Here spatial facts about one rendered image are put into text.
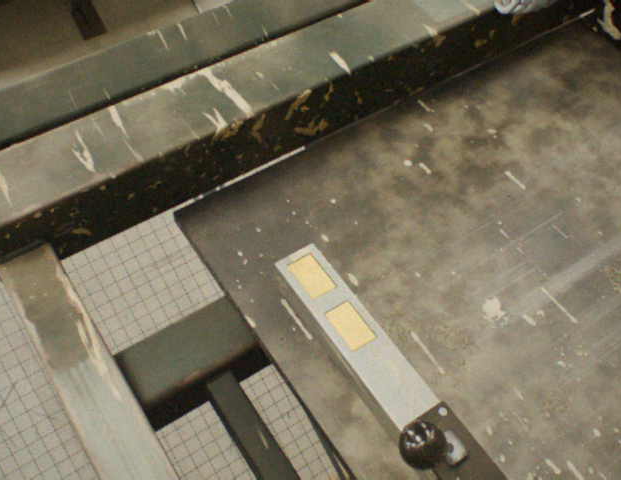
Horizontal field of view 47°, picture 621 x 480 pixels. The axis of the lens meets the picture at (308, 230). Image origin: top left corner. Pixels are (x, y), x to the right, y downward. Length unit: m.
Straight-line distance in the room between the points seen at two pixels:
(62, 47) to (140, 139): 4.90
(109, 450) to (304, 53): 0.51
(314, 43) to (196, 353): 0.40
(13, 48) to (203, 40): 4.35
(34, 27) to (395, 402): 5.24
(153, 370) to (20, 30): 5.06
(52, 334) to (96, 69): 0.71
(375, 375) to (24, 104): 0.85
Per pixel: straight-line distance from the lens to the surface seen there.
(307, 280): 0.76
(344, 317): 0.74
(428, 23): 0.97
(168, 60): 1.39
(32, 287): 0.78
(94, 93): 1.35
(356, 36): 0.93
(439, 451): 0.57
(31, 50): 5.70
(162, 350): 0.81
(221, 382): 0.81
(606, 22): 1.17
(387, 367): 0.72
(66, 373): 0.72
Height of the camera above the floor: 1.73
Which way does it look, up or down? level
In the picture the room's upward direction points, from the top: 28 degrees counter-clockwise
